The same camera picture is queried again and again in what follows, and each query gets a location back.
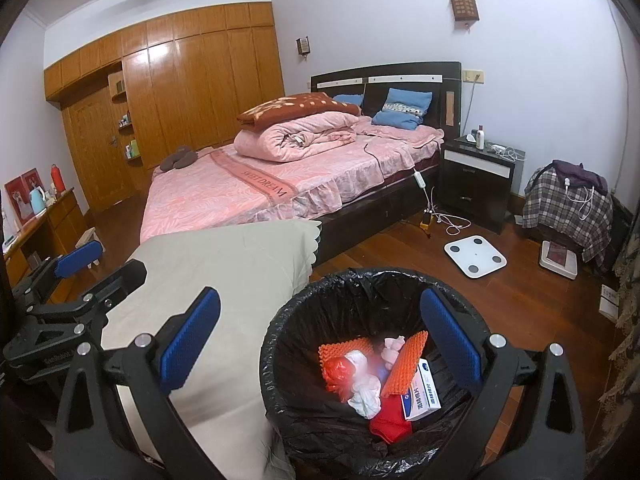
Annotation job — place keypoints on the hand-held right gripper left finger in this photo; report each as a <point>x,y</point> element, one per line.
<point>192,340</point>

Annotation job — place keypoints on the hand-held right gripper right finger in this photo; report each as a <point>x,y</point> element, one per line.
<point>450,340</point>

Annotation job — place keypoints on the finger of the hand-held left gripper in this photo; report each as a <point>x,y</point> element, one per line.
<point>77,260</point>
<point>122,277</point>

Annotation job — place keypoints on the orange spiky mat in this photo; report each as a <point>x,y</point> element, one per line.
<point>405,365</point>
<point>342,347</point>

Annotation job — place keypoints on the small cloth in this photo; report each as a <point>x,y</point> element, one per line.
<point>392,347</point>

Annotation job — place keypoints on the white and blue box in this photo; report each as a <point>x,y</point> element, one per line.
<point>422,392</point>

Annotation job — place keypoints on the red knit cloth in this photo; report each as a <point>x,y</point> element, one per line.
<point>392,427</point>

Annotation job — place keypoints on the red plastic bag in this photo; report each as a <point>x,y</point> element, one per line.
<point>337,372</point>

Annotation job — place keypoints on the black bag-lined waste bin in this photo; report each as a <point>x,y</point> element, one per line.
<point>300,435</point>

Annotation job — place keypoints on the small wooden stool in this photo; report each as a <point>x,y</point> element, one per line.
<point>95,232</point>

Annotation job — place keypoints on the wooden sideboard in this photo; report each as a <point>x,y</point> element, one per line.
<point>55,225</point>

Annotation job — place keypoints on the paper bag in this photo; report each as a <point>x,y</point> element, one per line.
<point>33,260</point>

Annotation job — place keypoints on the light blue kettle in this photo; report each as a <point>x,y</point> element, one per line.
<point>38,201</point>

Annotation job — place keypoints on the red thermos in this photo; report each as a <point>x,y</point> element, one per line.
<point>58,180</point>

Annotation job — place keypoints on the white bathroom scale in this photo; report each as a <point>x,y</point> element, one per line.
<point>475,257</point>

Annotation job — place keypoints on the yellow power strip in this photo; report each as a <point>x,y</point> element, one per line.
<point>427,221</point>

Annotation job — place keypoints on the brown plush neck pillow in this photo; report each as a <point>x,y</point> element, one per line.
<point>179,158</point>

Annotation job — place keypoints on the white scale with red top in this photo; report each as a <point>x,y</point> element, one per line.
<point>559,257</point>

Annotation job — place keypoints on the black nightstand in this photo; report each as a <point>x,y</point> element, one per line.
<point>475,190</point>

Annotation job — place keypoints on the bed with pink bedspread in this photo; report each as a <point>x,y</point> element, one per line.
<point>250,190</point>

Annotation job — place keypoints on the plaid cloth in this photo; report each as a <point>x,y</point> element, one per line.
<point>555,215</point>

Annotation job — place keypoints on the floral curtain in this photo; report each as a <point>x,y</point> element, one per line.
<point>627,335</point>

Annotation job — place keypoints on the wooden wardrobe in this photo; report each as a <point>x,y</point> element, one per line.
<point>200,90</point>

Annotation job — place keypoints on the white bottle with dark cap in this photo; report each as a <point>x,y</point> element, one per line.
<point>480,137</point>

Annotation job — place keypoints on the dark purple garment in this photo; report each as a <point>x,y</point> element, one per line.
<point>580,175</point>

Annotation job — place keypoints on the folded pink quilt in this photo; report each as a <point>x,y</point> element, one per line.
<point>290,137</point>

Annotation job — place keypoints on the blue pillow with patterned band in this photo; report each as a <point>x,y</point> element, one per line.
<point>402,107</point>

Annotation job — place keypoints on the dark wooden headboard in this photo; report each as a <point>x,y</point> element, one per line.
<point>445,85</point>

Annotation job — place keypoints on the plain blue pillow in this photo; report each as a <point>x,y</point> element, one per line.
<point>347,101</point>

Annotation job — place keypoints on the red photo frame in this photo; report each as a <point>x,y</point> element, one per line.
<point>31,180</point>
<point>15,202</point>

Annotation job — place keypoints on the beige wall socket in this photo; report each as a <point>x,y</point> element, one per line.
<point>473,75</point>

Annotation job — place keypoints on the small wall lamp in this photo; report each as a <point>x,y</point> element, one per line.
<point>303,46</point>

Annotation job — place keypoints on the large brown wall lamp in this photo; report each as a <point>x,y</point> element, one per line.
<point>464,7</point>

